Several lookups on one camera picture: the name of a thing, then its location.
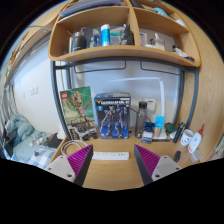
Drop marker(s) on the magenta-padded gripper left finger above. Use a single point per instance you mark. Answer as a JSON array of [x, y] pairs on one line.
[[61, 166]]

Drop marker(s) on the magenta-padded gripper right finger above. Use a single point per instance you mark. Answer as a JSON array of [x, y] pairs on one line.
[[165, 166]]

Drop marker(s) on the translucent plastic cap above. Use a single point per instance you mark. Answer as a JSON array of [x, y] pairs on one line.
[[196, 155]]

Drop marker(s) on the dark blue small carton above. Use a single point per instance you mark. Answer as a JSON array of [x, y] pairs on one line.
[[147, 133]]

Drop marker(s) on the black electric shaver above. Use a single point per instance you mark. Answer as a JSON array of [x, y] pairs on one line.
[[179, 131]]

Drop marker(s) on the white lotion bottle red cap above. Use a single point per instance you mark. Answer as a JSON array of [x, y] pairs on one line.
[[195, 140]]

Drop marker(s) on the bed with bedding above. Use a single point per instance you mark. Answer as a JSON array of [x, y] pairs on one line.
[[23, 140]]

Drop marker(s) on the clear bottle with dark cap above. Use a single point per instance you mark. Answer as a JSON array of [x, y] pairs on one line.
[[141, 121]]

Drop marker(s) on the white power strip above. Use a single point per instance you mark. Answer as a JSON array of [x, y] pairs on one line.
[[111, 155]]

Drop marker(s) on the green toy figure box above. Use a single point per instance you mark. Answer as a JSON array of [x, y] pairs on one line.
[[78, 110]]

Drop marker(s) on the white desk lamp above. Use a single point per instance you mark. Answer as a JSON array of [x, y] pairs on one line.
[[162, 96]]

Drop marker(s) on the blue robot model box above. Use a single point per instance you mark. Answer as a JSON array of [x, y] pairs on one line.
[[112, 116]]

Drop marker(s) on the wooden shelf unit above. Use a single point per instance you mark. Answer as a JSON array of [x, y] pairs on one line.
[[123, 51]]

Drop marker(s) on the white wall switch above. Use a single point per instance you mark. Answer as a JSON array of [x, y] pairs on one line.
[[34, 90]]

